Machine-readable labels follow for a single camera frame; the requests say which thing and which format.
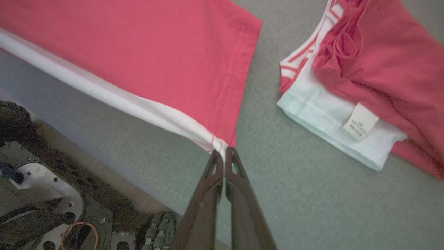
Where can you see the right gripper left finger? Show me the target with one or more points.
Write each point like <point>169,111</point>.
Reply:
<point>203,211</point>

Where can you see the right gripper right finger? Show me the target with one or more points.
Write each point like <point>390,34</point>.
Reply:
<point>244,215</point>

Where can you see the red garment with white hem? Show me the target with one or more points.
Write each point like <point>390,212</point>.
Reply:
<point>156,52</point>

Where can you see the red jersey with white sleeves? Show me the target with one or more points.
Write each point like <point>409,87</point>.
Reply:
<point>388,69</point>

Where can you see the dark metal robot base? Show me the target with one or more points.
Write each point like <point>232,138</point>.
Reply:
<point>97,194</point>

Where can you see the large grey sofa seat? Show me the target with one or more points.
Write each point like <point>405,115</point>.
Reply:
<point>295,191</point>

